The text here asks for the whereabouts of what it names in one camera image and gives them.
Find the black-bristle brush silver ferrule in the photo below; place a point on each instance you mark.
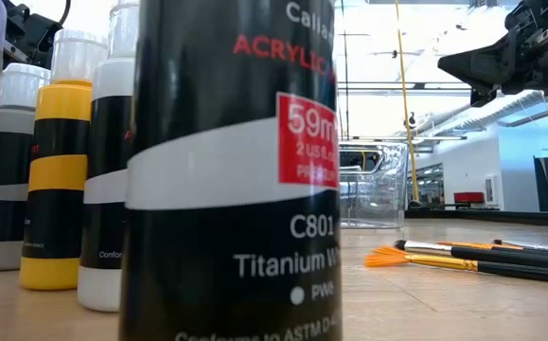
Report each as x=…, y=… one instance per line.
x=425, y=246

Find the white paint bottle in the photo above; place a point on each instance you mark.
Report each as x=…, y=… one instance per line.
x=231, y=166
x=105, y=142

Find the black aluminium table frame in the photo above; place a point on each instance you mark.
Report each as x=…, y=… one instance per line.
x=491, y=219

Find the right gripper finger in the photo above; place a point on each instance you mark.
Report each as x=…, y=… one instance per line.
x=486, y=64
x=481, y=97

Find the orange fan paint brush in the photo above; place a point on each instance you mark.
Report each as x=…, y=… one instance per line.
x=387, y=258

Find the paint brush gold ferrule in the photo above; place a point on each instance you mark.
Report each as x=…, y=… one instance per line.
x=482, y=245

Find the grey paint bottle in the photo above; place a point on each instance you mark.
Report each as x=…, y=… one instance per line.
x=11, y=156

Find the clear plastic bin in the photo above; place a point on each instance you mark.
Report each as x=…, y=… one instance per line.
x=373, y=189

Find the red cabinet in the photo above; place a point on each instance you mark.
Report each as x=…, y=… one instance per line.
x=468, y=197

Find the yellow paint bottle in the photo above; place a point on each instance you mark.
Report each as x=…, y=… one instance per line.
x=56, y=180

